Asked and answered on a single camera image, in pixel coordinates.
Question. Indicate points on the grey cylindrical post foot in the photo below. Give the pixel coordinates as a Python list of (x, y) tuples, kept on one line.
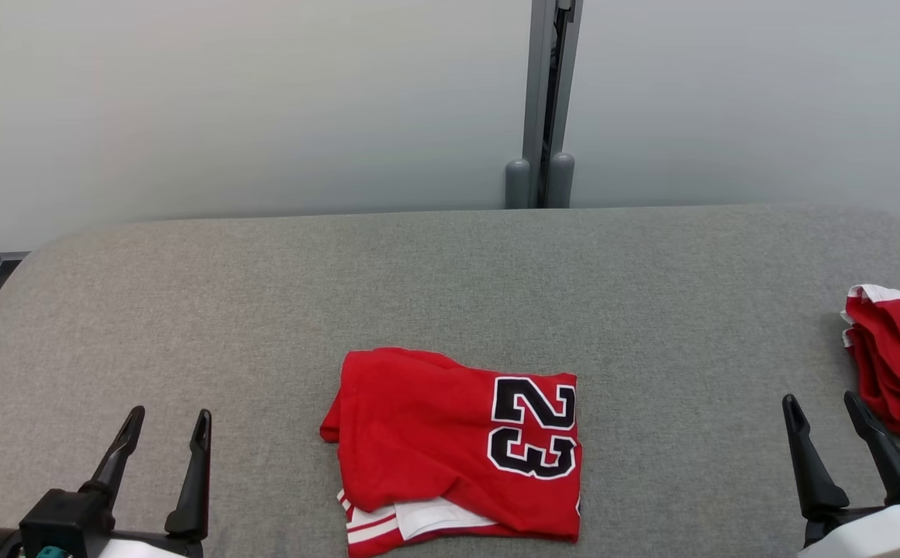
[(518, 186), (561, 182)]

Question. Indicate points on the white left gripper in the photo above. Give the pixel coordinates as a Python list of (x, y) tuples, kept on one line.
[(147, 548)]

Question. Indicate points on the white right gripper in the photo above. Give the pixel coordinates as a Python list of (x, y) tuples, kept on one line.
[(868, 539)]

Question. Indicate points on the red jersey with white sleeves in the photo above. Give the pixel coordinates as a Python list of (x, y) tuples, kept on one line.
[(434, 442)]

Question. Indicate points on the grey partition post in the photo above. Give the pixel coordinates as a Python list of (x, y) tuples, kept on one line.
[(543, 77)]

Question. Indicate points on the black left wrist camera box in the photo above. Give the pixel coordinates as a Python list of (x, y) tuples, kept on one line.
[(66, 519)]

